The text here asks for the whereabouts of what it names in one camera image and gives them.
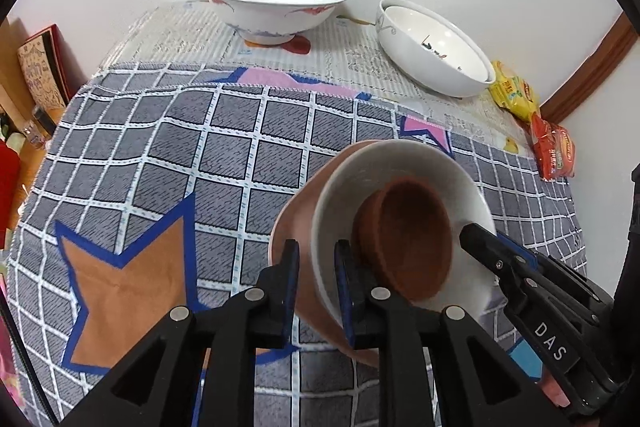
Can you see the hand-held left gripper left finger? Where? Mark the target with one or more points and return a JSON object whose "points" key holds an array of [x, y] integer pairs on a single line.
{"points": [[292, 294]]}

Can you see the yellow snack packet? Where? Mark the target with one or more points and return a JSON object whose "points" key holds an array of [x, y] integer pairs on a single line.
{"points": [[515, 94]]}

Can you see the red paper bag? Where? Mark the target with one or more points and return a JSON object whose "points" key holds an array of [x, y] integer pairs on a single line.
{"points": [[7, 187]]}

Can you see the blue crane print bowl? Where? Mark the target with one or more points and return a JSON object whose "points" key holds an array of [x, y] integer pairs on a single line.
{"points": [[270, 12]]}

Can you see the large white bowl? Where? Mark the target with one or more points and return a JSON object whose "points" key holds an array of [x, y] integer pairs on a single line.
{"points": [[425, 74]]}

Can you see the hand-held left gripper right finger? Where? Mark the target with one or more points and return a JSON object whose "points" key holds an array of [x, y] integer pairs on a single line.
{"points": [[344, 294]]}

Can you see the white bowl with red print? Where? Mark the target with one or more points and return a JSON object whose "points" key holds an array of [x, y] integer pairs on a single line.
{"points": [[430, 37]]}

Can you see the pink square plate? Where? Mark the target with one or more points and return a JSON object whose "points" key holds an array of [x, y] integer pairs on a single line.
{"points": [[300, 227]]}

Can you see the red snack packet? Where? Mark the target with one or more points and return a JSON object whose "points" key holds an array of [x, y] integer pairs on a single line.
{"points": [[555, 149]]}

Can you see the small white bowl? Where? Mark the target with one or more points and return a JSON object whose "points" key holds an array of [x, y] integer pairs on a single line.
{"points": [[410, 162]]}

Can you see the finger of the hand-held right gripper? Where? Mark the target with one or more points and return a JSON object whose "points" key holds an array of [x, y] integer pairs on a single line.
{"points": [[565, 279], [492, 252]]}

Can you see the small glass jar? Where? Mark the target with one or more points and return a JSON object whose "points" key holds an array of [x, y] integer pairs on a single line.
{"points": [[36, 129]]}

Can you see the grey checked star tablecloth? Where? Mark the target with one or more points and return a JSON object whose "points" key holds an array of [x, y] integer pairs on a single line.
{"points": [[175, 147]]}

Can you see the small brown bowl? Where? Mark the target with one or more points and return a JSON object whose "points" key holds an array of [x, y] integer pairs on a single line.
{"points": [[410, 237]]}

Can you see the brown wooden door frame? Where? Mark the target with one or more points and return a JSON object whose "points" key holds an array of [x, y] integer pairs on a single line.
{"points": [[590, 67]]}

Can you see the person's right hand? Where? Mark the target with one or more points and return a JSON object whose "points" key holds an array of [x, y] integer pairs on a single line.
{"points": [[552, 389]]}

